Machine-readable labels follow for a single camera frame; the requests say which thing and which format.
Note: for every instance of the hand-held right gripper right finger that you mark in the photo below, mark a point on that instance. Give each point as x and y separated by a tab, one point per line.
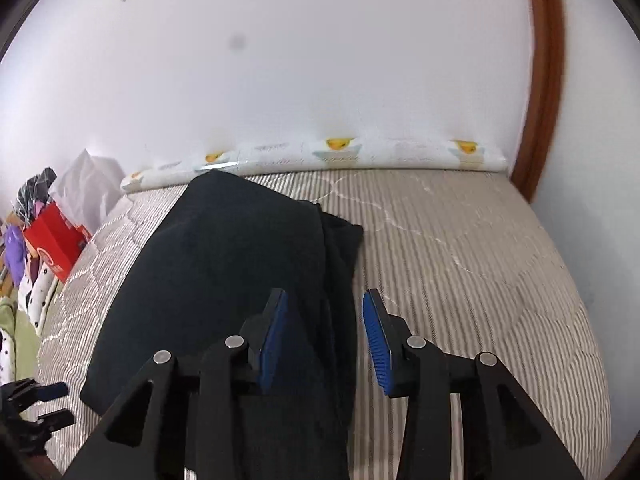
375	340

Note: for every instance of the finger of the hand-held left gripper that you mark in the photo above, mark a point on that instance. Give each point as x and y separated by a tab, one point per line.
55	418
50	391

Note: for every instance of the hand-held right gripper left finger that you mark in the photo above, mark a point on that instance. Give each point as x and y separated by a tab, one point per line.
272	345

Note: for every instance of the black t-shirt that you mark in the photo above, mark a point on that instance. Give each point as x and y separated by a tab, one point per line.
215	270

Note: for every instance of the light green cloth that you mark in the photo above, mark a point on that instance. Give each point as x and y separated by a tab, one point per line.
25	340

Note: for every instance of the white polka dot cloth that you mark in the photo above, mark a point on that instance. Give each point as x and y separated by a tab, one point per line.
37	300

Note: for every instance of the striped quilted bed mattress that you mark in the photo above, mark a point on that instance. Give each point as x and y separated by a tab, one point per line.
475	285

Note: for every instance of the purple cloth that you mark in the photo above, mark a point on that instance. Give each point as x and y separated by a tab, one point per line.
14	255

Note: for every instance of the red cardboard box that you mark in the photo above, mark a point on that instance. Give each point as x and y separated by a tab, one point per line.
50	240

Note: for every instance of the rolled white printed mat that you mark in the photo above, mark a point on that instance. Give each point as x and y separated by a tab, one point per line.
400	155

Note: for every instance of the white tissue paper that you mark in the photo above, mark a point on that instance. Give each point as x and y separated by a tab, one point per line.
90	185

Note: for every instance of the brown wooden door frame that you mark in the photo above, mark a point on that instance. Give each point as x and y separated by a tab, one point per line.
542	85

